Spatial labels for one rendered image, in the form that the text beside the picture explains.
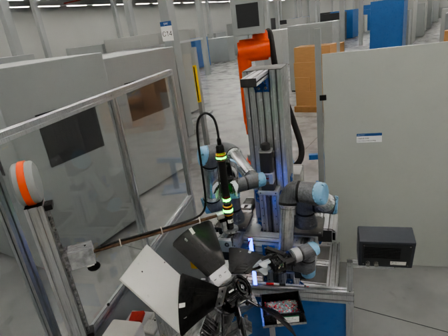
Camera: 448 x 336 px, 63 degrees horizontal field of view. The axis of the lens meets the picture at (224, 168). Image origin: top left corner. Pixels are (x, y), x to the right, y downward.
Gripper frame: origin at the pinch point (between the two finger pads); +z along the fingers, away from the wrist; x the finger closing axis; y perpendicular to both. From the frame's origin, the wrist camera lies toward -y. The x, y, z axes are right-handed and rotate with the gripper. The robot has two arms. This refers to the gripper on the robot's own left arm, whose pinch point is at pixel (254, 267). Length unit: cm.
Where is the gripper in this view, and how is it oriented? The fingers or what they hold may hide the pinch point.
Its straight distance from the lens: 187.9
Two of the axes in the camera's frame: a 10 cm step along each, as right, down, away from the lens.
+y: 3.9, 3.9, -8.3
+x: 0.8, 8.9, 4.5
